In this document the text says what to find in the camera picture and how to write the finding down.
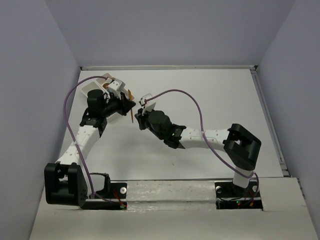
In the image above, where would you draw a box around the aluminium rail edge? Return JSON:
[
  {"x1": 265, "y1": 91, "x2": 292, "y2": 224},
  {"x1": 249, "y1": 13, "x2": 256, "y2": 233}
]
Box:
[
  {"x1": 80, "y1": 65, "x2": 258, "y2": 71},
  {"x1": 250, "y1": 67, "x2": 291, "y2": 178}
]

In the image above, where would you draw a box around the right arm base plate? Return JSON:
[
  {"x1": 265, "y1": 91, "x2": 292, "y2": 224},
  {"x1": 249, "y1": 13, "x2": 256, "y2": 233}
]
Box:
[{"x1": 214, "y1": 180, "x2": 263, "y2": 210}]

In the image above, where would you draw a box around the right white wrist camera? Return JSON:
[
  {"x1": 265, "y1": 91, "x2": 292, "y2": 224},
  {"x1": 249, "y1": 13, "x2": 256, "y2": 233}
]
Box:
[{"x1": 139, "y1": 93, "x2": 156, "y2": 116}]

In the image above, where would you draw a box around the white container compartment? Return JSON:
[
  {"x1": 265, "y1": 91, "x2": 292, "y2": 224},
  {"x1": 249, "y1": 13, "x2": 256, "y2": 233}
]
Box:
[
  {"x1": 97, "y1": 73, "x2": 128, "y2": 99},
  {"x1": 80, "y1": 78, "x2": 120, "y2": 123}
]

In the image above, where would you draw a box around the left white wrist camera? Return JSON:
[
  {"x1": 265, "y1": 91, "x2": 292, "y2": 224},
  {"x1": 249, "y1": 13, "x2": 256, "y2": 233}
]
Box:
[{"x1": 107, "y1": 79, "x2": 126, "y2": 94}]

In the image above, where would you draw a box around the purple cable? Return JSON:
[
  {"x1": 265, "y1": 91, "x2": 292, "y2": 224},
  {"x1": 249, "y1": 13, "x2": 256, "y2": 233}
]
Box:
[
  {"x1": 63, "y1": 75, "x2": 126, "y2": 210},
  {"x1": 143, "y1": 89, "x2": 260, "y2": 208}
]

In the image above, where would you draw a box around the white front cover board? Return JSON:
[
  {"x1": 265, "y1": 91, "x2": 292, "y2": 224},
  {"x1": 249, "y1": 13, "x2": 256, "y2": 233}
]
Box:
[{"x1": 30, "y1": 177, "x2": 317, "y2": 240}]

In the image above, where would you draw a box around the orange plastic knife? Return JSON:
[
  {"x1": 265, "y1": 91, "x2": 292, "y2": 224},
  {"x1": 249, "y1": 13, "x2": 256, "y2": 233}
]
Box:
[{"x1": 127, "y1": 89, "x2": 136, "y2": 123}]

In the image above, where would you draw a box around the aluminium rail right edge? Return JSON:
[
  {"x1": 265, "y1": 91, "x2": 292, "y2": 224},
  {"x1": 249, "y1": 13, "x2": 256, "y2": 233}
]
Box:
[{"x1": 250, "y1": 67, "x2": 291, "y2": 178}]

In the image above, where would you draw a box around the white container right compartment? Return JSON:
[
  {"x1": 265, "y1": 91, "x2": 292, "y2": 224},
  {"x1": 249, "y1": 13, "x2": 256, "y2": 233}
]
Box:
[{"x1": 97, "y1": 73, "x2": 128, "y2": 99}]

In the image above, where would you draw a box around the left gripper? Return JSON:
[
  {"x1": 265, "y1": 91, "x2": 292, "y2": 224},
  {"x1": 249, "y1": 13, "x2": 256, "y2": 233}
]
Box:
[{"x1": 100, "y1": 91, "x2": 135, "y2": 118}]

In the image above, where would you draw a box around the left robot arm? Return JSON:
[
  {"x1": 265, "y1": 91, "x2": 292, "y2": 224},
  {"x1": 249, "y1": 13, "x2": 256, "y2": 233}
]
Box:
[{"x1": 44, "y1": 89, "x2": 136, "y2": 207}]

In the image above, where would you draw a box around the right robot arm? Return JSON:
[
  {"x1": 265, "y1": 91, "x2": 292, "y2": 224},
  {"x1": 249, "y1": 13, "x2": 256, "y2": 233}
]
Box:
[{"x1": 134, "y1": 109, "x2": 262, "y2": 196}]

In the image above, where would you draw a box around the aluminium rail back edge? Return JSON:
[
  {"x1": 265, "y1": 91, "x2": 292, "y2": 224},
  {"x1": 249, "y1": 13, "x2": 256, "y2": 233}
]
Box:
[{"x1": 80, "y1": 65, "x2": 258, "y2": 71}]

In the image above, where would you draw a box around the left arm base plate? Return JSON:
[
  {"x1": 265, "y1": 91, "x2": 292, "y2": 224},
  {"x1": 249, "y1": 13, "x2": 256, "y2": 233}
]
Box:
[{"x1": 80, "y1": 182, "x2": 128, "y2": 211}]

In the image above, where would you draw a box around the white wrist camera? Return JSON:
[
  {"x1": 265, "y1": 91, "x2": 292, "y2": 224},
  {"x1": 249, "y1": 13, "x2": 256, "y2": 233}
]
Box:
[
  {"x1": 107, "y1": 79, "x2": 126, "y2": 94},
  {"x1": 139, "y1": 93, "x2": 156, "y2": 116}
]

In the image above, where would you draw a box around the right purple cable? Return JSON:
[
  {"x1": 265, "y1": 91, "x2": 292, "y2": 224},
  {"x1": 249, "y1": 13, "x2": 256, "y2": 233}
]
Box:
[{"x1": 143, "y1": 89, "x2": 260, "y2": 208}]

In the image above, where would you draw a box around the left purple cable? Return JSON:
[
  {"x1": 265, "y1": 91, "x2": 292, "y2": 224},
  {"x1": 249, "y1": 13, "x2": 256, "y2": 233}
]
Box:
[{"x1": 63, "y1": 75, "x2": 126, "y2": 210}]

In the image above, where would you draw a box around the white container left compartment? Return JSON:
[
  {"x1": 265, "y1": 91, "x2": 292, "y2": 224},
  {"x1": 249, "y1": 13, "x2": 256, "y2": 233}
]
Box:
[{"x1": 80, "y1": 78, "x2": 120, "y2": 123}]

